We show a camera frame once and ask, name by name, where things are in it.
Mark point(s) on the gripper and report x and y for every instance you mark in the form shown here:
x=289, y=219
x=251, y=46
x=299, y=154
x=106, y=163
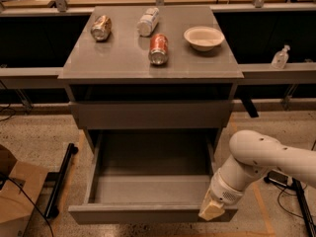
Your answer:
x=224, y=190

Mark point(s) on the grey drawer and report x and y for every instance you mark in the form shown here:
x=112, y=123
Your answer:
x=151, y=115
x=147, y=176

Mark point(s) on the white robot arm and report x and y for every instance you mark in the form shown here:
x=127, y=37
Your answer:
x=251, y=156

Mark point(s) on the closed grey top drawer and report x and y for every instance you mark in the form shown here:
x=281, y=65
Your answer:
x=151, y=115

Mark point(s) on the grey drawer cabinet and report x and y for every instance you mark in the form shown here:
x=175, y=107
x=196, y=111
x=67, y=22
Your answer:
x=118, y=70

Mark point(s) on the black floor device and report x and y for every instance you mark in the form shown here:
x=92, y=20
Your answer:
x=276, y=178

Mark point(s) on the black right floor bar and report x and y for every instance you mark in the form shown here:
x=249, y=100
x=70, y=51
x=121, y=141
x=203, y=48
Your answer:
x=307, y=217

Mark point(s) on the black floor bar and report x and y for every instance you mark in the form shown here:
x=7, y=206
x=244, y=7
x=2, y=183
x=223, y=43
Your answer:
x=307, y=217
x=57, y=178

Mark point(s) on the black left floor bar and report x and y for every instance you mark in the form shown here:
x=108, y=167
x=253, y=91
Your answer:
x=57, y=178

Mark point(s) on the red soda can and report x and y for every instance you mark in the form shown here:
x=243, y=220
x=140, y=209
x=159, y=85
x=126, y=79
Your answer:
x=158, y=50

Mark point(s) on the clear hand sanitizer bottle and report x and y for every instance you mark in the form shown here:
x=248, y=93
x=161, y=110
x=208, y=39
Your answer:
x=281, y=57

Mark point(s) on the white paper bowl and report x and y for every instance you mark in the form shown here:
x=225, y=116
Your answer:
x=203, y=38

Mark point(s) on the cardboard box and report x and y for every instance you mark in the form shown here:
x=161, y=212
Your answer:
x=20, y=189

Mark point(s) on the white plastic bottle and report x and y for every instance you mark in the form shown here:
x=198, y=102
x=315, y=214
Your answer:
x=148, y=22

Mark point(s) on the crushed brown soda can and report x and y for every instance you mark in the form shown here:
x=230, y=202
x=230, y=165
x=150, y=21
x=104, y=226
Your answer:
x=101, y=28

